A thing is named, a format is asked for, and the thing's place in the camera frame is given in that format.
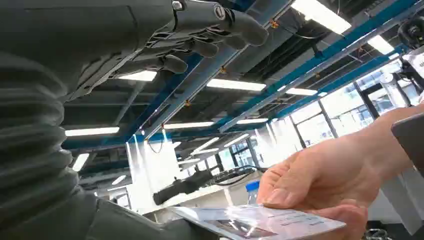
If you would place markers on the black cylindrical device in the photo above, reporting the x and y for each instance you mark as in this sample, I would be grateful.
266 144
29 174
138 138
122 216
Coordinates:
182 187

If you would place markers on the water bottle with blue cap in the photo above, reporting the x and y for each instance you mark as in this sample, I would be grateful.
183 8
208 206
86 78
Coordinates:
252 187

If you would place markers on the robot left arm ribbed sleeve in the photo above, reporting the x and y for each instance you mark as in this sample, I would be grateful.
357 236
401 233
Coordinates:
30 139

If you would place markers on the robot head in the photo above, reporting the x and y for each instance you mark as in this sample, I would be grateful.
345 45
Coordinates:
414 36

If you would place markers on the printed plastic card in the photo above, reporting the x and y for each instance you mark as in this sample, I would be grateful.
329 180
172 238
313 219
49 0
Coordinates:
291 222

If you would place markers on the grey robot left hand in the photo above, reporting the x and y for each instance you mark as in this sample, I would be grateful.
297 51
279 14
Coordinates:
82 30

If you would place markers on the ceiling light panel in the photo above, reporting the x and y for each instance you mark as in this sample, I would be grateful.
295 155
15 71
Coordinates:
236 85
188 125
137 76
251 121
80 162
319 15
301 91
92 131
381 44

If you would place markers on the person's right hand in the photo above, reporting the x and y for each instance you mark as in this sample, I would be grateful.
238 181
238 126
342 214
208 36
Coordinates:
324 172

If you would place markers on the white translucent partition panel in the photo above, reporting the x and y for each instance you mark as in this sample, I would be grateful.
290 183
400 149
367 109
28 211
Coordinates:
152 172

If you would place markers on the grey laptop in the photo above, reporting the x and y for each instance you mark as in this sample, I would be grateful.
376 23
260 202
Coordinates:
412 139

